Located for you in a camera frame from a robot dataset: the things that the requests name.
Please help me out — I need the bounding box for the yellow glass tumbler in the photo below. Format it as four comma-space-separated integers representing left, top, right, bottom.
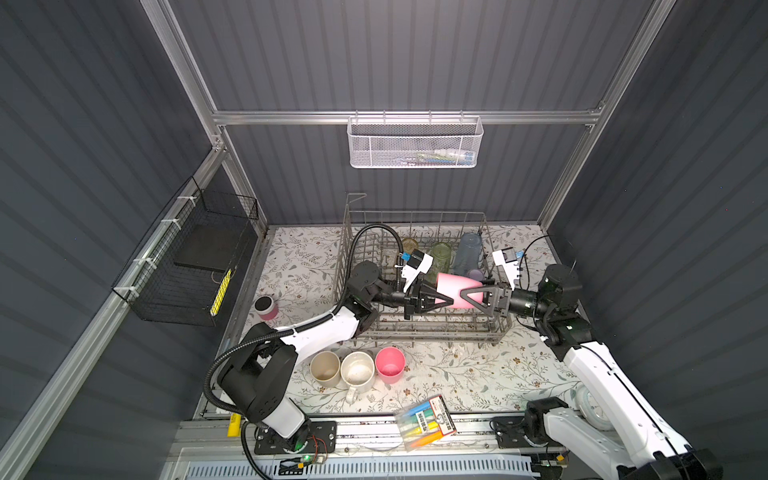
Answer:
402, 237, 419, 255

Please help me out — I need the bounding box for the white mug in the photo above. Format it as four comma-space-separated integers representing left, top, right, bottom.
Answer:
340, 351, 376, 404

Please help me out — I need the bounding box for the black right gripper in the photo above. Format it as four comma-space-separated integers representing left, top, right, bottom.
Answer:
459, 277, 550, 321

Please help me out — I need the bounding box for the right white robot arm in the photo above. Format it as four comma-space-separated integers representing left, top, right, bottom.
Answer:
451, 264, 724, 479

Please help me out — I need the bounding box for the pink tape roll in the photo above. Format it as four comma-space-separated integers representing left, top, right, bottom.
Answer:
254, 295, 279, 321

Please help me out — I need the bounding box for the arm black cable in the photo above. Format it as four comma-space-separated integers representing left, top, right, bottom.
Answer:
517, 235, 553, 283
202, 223, 406, 480

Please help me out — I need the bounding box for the yellow highlighter in basket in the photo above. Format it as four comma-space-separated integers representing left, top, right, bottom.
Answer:
209, 269, 233, 317

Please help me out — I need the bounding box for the beige cup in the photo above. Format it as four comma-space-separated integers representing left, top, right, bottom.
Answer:
310, 351, 341, 388

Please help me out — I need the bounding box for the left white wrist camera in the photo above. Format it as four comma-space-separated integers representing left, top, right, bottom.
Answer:
401, 249, 434, 293

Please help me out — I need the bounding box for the highlighter marker pack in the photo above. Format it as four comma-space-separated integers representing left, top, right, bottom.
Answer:
395, 394, 457, 451

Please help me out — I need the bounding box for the yellow marker on rail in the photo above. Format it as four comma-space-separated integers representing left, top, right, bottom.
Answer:
227, 413, 242, 438

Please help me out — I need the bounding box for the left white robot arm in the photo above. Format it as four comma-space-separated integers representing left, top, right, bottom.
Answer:
204, 261, 454, 449

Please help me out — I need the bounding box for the blue plastic tumbler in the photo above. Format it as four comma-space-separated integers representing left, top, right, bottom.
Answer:
451, 232, 483, 276

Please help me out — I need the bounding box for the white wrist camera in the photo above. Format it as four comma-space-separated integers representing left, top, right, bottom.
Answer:
492, 247, 524, 289
401, 249, 434, 293

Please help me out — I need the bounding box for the purple cup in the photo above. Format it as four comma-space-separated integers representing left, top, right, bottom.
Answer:
467, 269, 485, 282

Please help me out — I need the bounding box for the white round clock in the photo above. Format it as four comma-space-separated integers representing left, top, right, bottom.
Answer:
573, 384, 613, 431

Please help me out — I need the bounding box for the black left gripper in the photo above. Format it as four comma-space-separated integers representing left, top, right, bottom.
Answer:
365, 279, 450, 322

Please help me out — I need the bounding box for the black wire wall basket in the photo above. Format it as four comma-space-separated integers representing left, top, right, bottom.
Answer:
113, 180, 261, 327

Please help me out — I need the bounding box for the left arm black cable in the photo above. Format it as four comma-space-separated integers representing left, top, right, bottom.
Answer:
202, 223, 406, 480

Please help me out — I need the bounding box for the white mesh wall basket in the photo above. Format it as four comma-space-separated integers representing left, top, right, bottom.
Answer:
346, 115, 484, 169

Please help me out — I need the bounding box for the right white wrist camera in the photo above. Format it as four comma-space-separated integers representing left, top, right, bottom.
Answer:
492, 247, 524, 289

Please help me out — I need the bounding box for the grey wire dish rack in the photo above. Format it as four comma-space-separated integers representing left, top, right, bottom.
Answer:
334, 193, 511, 344

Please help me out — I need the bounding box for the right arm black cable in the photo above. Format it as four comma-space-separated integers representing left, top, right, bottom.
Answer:
517, 235, 553, 283

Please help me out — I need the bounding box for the green glass tumbler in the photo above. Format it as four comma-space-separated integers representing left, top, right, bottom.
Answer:
429, 242, 453, 274

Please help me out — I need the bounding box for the pink cup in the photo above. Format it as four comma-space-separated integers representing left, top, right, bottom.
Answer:
436, 273, 483, 310
375, 347, 406, 385

